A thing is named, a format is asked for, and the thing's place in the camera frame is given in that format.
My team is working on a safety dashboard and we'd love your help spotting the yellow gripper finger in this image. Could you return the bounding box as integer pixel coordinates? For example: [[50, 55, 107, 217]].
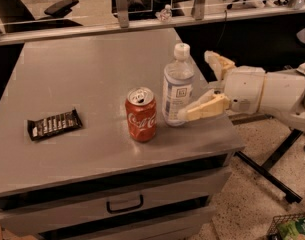
[[177, 89, 230, 122], [204, 51, 235, 81]]

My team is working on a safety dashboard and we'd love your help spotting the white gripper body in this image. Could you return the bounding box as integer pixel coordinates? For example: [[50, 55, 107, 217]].
[[223, 66, 266, 114]]

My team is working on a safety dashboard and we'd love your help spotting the clear blue plastic water bottle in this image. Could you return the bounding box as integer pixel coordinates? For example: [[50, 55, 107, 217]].
[[162, 43, 194, 126]]

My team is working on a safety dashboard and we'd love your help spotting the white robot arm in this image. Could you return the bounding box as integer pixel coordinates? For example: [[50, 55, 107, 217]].
[[178, 51, 305, 132]]

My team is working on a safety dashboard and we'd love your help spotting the red coke can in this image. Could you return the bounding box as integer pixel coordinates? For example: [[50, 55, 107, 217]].
[[125, 87, 157, 142]]

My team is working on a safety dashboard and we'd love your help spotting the small clear bottle behind glass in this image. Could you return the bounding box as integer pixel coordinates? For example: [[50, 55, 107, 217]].
[[155, 4, 172, 22]]

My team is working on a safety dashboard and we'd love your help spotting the black metal floor stand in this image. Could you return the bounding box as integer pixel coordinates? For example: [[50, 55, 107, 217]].
[[235, 129, 303, 204]]

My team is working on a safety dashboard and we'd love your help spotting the grey bottom drawer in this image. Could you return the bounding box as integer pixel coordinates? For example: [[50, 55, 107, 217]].
[[40, 197, 216, 240]]

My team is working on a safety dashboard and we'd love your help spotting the grey drawer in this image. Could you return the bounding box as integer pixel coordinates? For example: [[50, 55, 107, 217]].
[[0, 167, 231, 236], [40, 197, 216, 240]]

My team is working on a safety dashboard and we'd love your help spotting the green snack bag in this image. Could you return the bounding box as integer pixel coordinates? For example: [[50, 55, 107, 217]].
[[277, 218, 305, 240]]

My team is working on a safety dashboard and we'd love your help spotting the black chocolate bar wrapper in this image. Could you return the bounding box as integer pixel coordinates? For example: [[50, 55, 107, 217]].
[[27, 109, 83, 141]]

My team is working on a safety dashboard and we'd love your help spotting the grey top drawer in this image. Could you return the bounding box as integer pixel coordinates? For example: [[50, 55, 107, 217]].
[[0, 167, 231, 236]]

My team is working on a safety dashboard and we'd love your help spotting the black office chair left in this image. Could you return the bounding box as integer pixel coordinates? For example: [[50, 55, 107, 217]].
[[0, 0, 79, 33]]

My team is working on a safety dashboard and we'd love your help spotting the black drawer handle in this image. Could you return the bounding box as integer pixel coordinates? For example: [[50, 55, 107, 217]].
[[106, 194, 144, 214]]

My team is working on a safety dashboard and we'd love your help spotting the wire basket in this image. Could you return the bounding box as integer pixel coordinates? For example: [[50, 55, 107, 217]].
[[266, 213, 305, 240]]

